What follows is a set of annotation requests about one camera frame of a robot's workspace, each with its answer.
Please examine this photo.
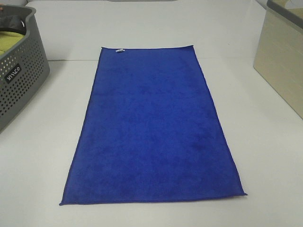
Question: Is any blue towel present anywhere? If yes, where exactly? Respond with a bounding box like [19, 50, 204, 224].
[61, 45, 245, 205]

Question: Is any grey perforated plastic basket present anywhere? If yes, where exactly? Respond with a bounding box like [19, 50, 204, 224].
[0, 5, 50, 130]

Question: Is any beige plastic bin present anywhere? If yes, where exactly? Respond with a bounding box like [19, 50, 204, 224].
[253, 0, 303, 117]

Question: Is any yellow-green towel in basket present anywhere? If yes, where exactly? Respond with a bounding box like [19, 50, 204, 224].
[0, 31, 24, 58]

